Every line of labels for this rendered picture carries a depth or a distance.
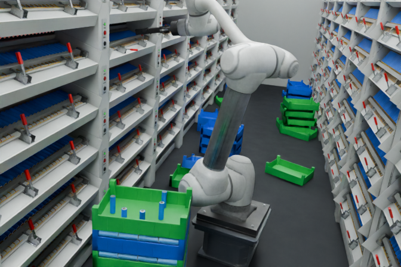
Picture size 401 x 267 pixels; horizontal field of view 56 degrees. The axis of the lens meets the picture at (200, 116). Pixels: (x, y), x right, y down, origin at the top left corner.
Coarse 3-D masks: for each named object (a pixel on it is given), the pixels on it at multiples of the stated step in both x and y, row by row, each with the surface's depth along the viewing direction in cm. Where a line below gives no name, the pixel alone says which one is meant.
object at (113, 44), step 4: (132, 36) 201; (136, 36) 204; (140, 36) 209; (120, 40) 185; (124, 40) 188; (128, 40) 193; (132, 40) 199; (112, 44) 174; (116, 44) 179; (120, 44) 183; (128, 44) 190
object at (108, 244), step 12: (96, 240) 122; (108, 240) 121; (120, 240) 121; (132, 240) 121; (180, 240) 119; (120, 252) 122; (132, 252) 122; (144, 252) 122; (156, 252) 121; (168, 252) 121; (180, 252) 120
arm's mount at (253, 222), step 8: (208, 208) 183; (264, 208) 190; (200, 216) 178; (208, 216) 176; (216, 216) 176; (224, 216) 177; (256, 216) 180; (264, 216) 183; (216, 224) 175; (224, 224) 173; (232, 224) 172; (240, 224) 172; (248, 224) 172; (256, 224) 173; (240, 232) 171; (248, 232) 170; (256, 232) 168
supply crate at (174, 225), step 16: (112, 192) 136; (128, 192) 138; (144, 192) 137; (160, 192) 137; (176, 192) 136; (96, 208) 118; (128, 208) 133; (144, 208) 134; (176, 208) 135; (96, 224) 120; (112, 224) 119; (128, 224) 119; (144, 224) 118; (160, 224) 118; (176, 224) 117
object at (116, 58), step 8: (144, 40) 215; (152, 40) 216; (112, 48) 176; (128, 48) 187; (136, 48) 192; (144, 48) 199; (152, 48) 213; (112, 56) 166; (120, 56) 170; (128, 56) 181; (136, 56) 192; (112, 64) 166
